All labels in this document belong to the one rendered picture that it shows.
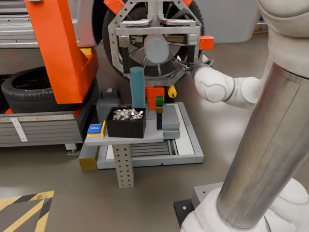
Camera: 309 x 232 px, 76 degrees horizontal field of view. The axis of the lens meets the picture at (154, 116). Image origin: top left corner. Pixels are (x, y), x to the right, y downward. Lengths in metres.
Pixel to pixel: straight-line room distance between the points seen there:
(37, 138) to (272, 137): 1.62
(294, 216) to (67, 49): 1.20
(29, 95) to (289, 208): 1.60
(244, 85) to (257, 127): 0.47
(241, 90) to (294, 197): 0.37
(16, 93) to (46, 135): 0.37
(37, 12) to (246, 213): 1.20
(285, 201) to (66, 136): 1.42
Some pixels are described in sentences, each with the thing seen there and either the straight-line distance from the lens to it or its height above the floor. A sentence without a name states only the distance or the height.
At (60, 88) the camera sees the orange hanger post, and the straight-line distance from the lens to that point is 1.35.
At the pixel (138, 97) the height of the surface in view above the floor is 0.57.
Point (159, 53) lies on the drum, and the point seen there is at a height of 0.84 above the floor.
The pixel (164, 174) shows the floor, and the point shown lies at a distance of 1.51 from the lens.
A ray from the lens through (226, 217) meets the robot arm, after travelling 0.53.
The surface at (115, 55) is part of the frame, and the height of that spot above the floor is 0.80.
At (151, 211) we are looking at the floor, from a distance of 1.34.
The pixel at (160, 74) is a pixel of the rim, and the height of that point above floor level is 0.62.
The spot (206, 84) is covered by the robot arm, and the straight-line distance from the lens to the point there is 0.73.
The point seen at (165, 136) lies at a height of 0.13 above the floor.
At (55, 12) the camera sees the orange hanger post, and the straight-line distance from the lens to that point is 1.22.
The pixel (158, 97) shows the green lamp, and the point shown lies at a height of 0.66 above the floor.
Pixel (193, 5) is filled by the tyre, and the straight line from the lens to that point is 1.35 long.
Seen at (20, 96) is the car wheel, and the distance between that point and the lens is 1.73.
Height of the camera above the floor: 1.15
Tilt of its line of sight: 33 degrees down
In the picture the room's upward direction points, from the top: 1 degrees counter-clockwise
